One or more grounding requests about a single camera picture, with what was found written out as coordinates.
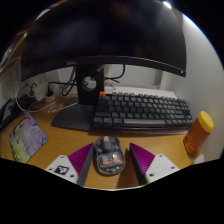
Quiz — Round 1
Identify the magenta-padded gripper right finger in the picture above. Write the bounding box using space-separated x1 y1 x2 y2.
129 142 181 186

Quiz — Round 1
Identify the orange jar with yellow lid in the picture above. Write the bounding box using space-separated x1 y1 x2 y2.
182 110 215 155

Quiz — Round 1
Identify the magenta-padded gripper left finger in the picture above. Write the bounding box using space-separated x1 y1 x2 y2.
44 142 95 187

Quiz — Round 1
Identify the white cable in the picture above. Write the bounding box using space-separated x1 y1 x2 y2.
14 63 80 114

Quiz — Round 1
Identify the transparent computer mouse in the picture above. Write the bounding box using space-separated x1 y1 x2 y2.
92 135 122 177

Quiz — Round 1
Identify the black computer monitor with stand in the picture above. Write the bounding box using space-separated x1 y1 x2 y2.
19 0 188 132

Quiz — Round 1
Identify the black mechanical keyboard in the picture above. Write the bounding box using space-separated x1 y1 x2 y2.
91 90 194 132

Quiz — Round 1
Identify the wooden wall shelf unit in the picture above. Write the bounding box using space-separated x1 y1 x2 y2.
0 29 28 73

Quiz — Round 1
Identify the floral print mouse pad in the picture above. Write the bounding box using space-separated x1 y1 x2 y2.
8 111 49 164

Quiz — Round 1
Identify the white power strip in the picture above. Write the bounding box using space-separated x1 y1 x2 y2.
33 82 67 103

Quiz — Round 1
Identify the black box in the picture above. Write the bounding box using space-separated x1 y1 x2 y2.
0 95 26 130

